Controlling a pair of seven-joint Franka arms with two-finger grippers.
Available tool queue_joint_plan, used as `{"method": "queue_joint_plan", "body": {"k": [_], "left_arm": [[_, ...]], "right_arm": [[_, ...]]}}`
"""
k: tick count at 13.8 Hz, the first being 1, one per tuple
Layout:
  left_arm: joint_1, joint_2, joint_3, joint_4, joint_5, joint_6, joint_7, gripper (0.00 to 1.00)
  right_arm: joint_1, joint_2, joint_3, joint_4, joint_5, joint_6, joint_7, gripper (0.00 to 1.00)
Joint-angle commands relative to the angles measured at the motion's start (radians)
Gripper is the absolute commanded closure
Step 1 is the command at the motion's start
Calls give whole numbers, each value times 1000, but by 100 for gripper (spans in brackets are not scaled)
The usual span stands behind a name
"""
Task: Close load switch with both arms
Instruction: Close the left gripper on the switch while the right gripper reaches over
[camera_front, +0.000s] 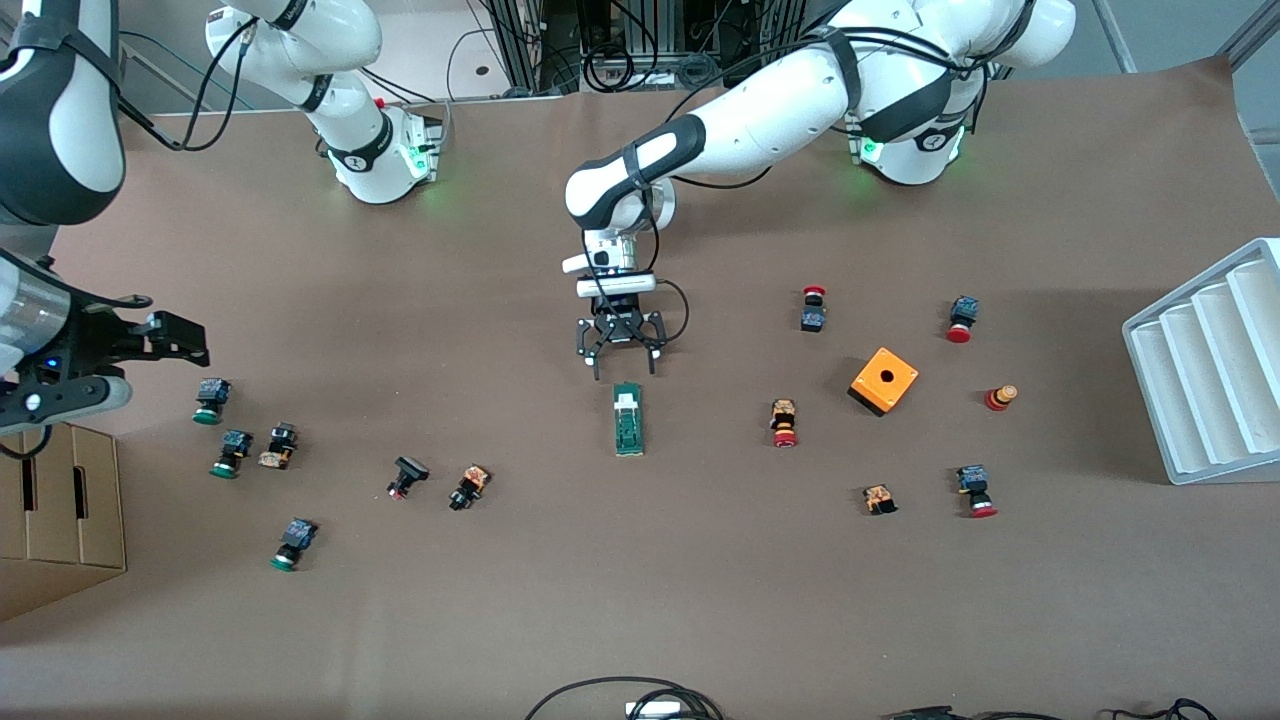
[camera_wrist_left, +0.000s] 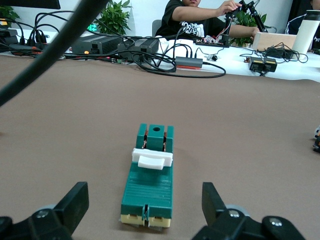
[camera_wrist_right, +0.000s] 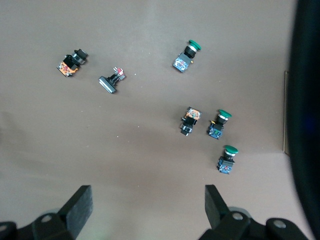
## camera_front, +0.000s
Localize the white slotted tray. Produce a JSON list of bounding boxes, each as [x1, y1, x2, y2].
[[1121, 237, 1280, 487]]

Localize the green load switch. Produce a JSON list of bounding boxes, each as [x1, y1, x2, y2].
[[612, 381, 646, 458]]

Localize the brown cardboard box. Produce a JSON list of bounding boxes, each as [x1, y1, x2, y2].
[[0, 423, 128, 623]]

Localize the green mushroom button blue block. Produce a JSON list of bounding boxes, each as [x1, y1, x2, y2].
[[192, 378, 233, 426], [209, 430, 254, 480], [269, 517, 320, 573]]

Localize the thin black cable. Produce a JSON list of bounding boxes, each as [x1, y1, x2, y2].
[[1110, 698, 1219, 720]]

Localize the orange button enclosure box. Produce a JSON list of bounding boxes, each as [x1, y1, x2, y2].
[[847, 346, 920, 418]]

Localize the black cable with connector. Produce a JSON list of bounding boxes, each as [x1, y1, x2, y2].
[[885, 705, 1066, 720]]

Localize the black flat square button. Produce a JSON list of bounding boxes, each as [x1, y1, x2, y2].
[[386, 456, 431, 502]]

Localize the black cable loop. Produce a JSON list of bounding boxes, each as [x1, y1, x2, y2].
[[525, 677, 726, 720]]

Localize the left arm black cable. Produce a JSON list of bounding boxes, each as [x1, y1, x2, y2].
[[585, 25, 1001, 346]]

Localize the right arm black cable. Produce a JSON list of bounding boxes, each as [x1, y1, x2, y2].
[[110, 15, 261, 154]]

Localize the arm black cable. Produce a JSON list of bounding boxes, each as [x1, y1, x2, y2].
[[585, 25, 1001, 346], [110, 15, 261, 154]]

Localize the black equipment rack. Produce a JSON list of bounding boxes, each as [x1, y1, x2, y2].
[[480, 0, 811, 96]]

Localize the black selector switch orange block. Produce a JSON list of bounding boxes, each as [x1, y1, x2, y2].
[[257, 422, 299, 471], [448, 464, 492, 513]]

